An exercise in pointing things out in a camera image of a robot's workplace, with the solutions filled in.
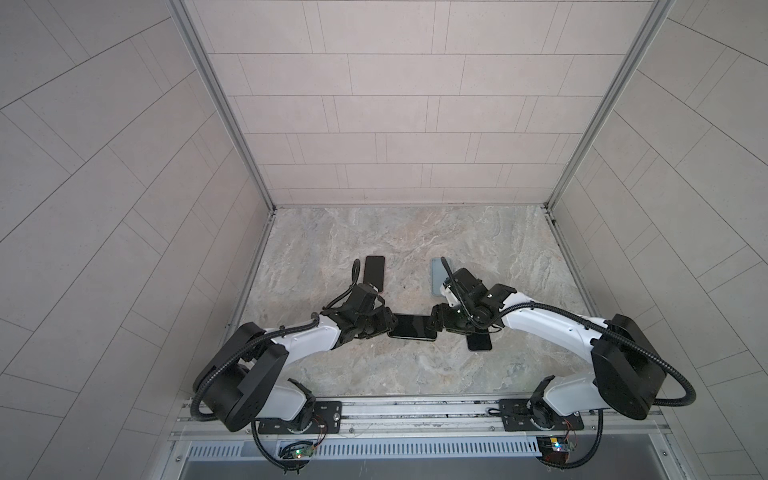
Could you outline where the black phone case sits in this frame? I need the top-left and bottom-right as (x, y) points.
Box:
(386, 313), (439, 343)

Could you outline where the purple-edged black phone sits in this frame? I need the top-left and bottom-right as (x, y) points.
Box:
(363, 256), (386, 292)

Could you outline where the pink phone case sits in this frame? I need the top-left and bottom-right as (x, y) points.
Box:
(362, 254), (387, 293)

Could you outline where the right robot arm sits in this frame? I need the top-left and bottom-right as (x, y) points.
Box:
(433, 284), (677, 430)

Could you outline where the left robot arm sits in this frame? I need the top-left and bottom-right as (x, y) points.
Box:
(190, 306), (397, 432)

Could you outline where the light blue phone case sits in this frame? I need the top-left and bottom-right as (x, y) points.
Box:
(431, 257), (450, 297)

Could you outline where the ventilation grille strip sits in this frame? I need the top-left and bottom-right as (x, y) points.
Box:
(187, 437), (542, 461)

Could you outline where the left circuit board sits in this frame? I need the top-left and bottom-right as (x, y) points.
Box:
(279, 441), (317, 461)

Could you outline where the circuit board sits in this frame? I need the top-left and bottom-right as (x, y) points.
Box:
(536, 436), (577, 464)
(279, 441), (317, 461)

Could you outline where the right circuit board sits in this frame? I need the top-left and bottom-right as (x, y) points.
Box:
(536, 436), (577, 464)

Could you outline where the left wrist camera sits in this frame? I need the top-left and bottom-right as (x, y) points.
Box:
(342, 283), (379, 315)

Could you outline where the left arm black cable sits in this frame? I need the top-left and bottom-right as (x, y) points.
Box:
(189, 257), (362, 473)

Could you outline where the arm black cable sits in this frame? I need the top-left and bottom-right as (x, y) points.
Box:
(189, 257), (362, 473)
(439, 256), (698, 470)

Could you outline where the aluminium mounting rail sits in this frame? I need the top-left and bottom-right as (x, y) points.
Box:
(167, 392), (670, 443)

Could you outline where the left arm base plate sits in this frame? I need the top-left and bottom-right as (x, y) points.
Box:
(257, 401), (342, 435)

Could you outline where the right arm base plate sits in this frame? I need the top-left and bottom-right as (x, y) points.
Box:
(498, 399), (584, 435)

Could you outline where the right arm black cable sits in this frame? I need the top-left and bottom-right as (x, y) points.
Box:
(439, 256), (698, 470)

